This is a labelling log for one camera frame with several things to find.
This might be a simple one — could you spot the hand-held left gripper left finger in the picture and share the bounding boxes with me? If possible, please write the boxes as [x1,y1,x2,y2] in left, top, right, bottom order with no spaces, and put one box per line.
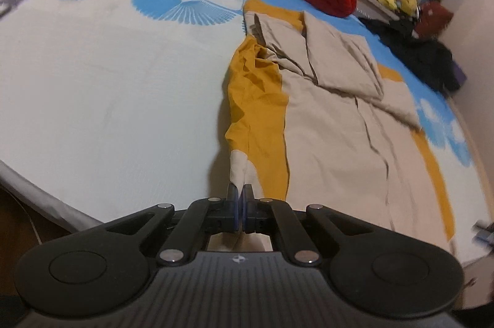
[102,183,242,267]

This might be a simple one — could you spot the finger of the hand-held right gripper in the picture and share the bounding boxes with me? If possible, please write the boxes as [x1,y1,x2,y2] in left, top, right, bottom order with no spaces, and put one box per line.
[474,222,494,247]

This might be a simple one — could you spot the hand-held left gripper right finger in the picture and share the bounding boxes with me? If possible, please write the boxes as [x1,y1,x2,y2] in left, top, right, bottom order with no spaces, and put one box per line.
[241,183,372,267]

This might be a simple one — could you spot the beige and mustard jacket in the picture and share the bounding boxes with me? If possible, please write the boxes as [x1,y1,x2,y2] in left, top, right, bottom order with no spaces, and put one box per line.
[208,0,456,263]

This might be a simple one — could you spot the pile of dark clothes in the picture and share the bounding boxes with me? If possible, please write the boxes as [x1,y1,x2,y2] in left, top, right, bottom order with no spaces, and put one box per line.
[363,17,464,93]

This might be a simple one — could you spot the purple foam block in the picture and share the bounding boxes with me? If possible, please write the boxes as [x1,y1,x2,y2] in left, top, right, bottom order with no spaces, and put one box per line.
[451,62,468,85]

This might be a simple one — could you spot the blue and white printed bedsheet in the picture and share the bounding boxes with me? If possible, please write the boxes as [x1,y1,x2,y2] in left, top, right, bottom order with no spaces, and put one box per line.
[0,0,494,269]

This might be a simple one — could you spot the dark red bag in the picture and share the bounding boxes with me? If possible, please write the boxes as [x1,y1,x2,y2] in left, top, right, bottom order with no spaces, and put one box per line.
[415,0,454,39]

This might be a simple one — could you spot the white window sill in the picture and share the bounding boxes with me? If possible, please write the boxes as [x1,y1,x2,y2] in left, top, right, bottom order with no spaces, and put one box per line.
[354,0,400,21]

